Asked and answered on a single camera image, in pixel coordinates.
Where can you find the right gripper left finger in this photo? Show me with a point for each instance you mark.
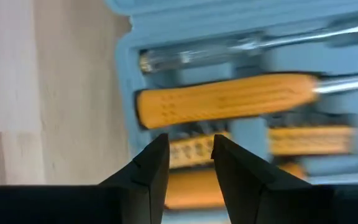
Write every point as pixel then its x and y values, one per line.
pixel 148 180

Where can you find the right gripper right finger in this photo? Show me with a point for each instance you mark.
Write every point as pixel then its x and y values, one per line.
pixel 244 183

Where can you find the orange bit holder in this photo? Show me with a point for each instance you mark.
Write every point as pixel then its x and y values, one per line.
pixel 191 151

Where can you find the small orange socket piece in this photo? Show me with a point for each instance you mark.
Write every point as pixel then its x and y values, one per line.
pixel 312 140

